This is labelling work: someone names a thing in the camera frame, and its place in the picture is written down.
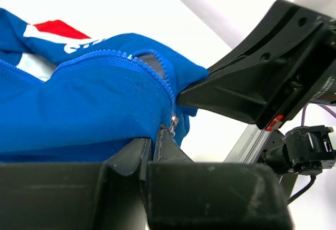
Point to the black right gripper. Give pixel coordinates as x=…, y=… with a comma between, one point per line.
x=272, y=89

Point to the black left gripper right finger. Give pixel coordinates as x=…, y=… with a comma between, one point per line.
x=183, y=194

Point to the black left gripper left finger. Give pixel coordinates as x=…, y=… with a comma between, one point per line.
x=106, y=195

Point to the blue red white jacket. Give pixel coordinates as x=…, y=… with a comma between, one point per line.
x=68, y=98

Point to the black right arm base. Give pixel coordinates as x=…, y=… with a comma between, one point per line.
x=302, y=150

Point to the aluminium front table rail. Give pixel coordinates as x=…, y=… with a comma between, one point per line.
x=249, y=146

